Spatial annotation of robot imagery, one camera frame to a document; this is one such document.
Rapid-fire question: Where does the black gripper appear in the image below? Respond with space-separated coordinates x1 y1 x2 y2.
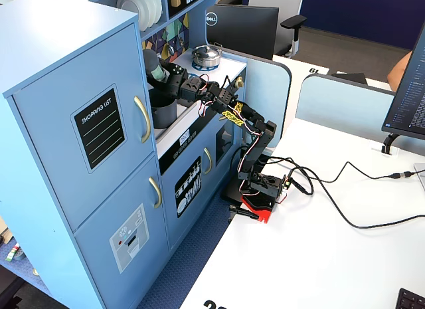
147 57 209 103

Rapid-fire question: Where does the gray salt shaker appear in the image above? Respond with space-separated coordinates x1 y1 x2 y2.
142 49 171 86

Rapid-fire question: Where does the red robot base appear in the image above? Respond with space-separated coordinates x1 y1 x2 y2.
240 192 288 224

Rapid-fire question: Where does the person's bare forearm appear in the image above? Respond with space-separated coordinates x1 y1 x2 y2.
386 51 414 92

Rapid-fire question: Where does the gray toy pot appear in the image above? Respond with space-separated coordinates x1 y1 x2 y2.
148 86 178 130

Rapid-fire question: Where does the steel pot with lid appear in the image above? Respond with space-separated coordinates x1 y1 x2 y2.
191 44 222 68

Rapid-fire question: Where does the black Dell monitor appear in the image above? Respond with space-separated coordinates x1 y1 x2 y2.
205 3 280 60

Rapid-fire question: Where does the blue toy kitchen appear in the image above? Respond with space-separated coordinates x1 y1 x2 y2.
0 0 248 309

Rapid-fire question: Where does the light blue desk divider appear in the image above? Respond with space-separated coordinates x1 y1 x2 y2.
294 73 425 157
227 49 293 149

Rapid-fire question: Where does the black table clamp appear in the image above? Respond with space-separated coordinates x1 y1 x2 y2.
228 204 260 223
220 181 245 203

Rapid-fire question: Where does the white office chair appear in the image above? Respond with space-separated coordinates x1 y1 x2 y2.
217 0 308 57

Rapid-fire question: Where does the black flat desk object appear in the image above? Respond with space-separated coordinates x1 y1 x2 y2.
331 72 369 86

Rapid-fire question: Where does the green and red box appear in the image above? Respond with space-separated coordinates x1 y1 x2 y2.
5 242 21 262

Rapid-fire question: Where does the black monitor stand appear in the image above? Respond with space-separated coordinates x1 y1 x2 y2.
381 132 401 155

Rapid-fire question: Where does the monitor with lit screen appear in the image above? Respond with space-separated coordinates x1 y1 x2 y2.
381 21 425 137

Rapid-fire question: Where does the black keyboard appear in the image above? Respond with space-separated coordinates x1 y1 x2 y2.
395 288 425 309

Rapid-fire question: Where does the gold fridge door handle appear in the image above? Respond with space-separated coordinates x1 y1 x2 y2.
133 95 152 144

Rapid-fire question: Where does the gold dishwasher door handle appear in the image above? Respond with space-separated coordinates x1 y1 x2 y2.
203 147 213 175

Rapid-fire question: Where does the gold freezer door handle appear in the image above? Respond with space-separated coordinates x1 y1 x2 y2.
148 177 163 209

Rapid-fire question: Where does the black power cable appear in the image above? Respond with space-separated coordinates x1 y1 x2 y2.
288 165 425 230

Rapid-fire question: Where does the black USB cable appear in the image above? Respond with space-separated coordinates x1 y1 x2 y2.
265 155 414 195

